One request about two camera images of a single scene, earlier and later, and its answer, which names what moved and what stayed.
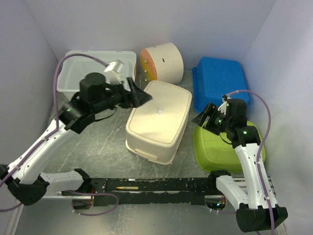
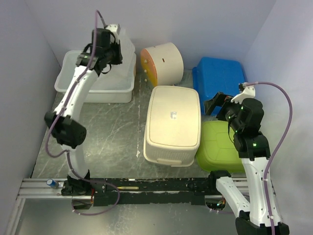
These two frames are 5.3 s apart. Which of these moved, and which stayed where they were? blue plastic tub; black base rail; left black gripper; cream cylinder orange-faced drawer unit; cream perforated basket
Moved: cream perforated basket; left black gripper
Stayed: cream cylinder orange-faced drawer unit; black base rail; blue plastic tub
